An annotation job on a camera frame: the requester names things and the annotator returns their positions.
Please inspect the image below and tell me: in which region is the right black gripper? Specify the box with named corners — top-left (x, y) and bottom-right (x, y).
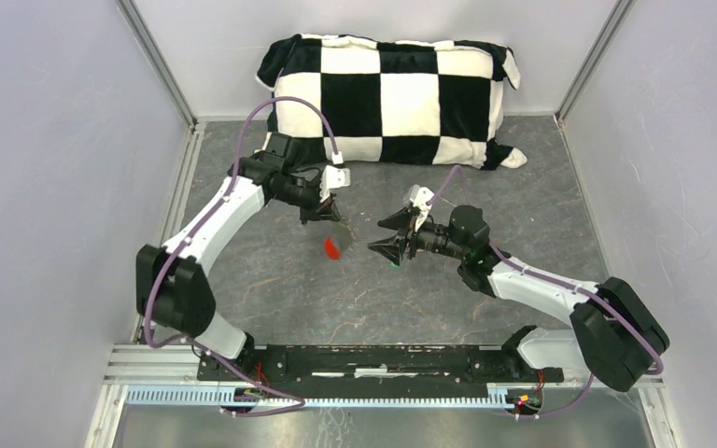
top-left (368, 206), bottom-right (468, 267)

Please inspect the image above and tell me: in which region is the red key tag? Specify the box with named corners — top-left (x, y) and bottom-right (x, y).
top-left (323, 237), bottom-right (342, 260)

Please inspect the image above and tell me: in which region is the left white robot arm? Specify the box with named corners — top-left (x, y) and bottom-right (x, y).
top-left (135, 133), bottom-right (350, 381)

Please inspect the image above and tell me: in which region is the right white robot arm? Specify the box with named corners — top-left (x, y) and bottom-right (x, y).
top-left (368, 205), bottom-right (670, 392)

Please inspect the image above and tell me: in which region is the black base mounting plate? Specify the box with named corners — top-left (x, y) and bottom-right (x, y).
top-left (196, 343), bottom-right (565, 400)

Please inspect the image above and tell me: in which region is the black and white checkered pillow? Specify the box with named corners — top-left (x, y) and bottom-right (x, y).
top-left (256, 34), bottom-right (527, 170)

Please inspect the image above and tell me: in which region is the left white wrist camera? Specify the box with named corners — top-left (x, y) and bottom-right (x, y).
top-left (320, 165), bottom-right (351, 191)

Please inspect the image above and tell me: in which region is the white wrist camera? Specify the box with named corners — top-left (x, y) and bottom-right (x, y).
top-left (320, 165), bottom-right (351, 191)
top-left (407, 185), bottom-right (435, 231)

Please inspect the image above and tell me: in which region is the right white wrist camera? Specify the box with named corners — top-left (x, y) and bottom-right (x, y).
top-left (407, 185), bottom-right (435, 231)

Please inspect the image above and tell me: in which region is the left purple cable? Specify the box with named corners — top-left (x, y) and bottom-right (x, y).
top-left (142, 95), bottom-right (346, 419)

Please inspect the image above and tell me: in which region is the purple cable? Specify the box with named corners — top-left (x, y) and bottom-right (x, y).
top-left (425, 164), bottom-right (666, 422)
top-left (142, 95), bottom-right (346, 419)

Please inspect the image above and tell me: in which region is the white slotted cable duct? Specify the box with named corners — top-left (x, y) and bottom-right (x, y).
top-left (125, 385), bottom-right (513, 410)

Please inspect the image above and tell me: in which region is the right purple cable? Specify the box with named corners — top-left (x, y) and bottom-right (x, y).
top-left (425, 164), bottom-right (666, 422)

